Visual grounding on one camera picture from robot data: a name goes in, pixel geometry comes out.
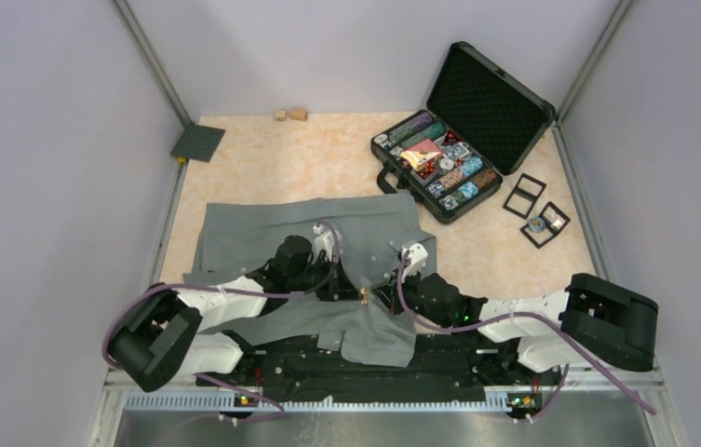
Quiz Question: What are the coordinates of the dark grey lego baseplate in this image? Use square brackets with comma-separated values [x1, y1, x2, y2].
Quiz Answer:
[170, 123, 225, 163]

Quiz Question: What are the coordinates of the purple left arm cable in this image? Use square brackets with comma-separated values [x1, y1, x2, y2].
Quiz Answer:
[101, 219, 342, 427]

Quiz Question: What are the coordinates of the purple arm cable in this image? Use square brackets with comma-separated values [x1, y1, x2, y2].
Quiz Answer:
[101, 219, 342, 427]
[394, 250, 658, 424]

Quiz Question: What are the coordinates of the grey button shirt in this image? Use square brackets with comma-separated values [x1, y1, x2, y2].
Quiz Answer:
[182, 195, 437, 368]

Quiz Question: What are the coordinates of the black display frame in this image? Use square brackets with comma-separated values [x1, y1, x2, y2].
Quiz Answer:
[503, 173, 547, 219]
[519, 201, 572, 250]

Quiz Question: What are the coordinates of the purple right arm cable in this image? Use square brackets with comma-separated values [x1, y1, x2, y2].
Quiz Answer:
[394, 250, 658, 424]

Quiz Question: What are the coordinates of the round portrait pin badge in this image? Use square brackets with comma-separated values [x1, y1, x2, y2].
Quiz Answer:
[528, 216, 545, 233]

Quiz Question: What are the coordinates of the black display frame near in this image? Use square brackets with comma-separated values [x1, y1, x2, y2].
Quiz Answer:
[519, 201, 572, 250]

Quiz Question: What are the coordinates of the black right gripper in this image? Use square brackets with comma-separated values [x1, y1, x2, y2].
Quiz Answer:
[372, 263, 452, 329]

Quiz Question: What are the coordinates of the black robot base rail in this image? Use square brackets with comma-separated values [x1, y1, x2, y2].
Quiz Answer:
[109, 332, 666, 414]

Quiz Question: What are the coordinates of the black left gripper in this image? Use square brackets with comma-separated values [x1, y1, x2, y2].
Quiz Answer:
[288, 254, 363, 302]

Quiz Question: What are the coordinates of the black poker chip case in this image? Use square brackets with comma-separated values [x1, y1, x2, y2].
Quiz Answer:
[371, 41, 556, 224]

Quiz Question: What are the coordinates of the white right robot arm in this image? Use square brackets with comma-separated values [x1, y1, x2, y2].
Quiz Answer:
[373, 243, 659, 384]

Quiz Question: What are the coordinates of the playing card deck box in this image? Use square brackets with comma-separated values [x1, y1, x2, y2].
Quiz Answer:
[401, 139, 443, 171]

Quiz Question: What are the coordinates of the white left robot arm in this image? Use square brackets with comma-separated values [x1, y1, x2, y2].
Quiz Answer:
[101, 221, 353, 392]

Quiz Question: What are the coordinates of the black display frame far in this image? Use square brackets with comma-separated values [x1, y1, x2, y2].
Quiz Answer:
[503, 173, 547, 219]

